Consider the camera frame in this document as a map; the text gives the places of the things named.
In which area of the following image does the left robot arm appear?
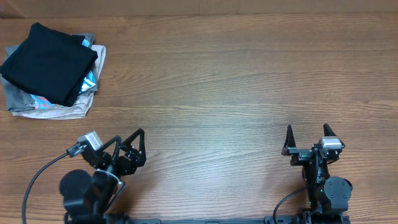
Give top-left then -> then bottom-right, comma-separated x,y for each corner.
59,129 -> 146,224

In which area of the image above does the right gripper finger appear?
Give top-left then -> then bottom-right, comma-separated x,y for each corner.
323,123 -> 336,137
281,124 -> 297,156

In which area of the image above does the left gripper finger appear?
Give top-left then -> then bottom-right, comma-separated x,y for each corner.
98,135 -> 121,165
121,129 -> 146,156

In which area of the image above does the folded grey garment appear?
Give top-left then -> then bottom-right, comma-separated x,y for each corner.
1,33 -> 99,112

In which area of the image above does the black t-shirt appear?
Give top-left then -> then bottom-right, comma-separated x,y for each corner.
1,22 -> 98,107

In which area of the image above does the folded blue striped garment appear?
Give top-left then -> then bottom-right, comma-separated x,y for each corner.
29,35 -> 97,108

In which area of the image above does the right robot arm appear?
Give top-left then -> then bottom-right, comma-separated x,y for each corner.
281,124 -> 353,223

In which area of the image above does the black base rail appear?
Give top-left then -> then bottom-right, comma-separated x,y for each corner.
65,215 -> 351,224

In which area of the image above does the folded beige garment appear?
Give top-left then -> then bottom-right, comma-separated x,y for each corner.
12,45 -> 106,119

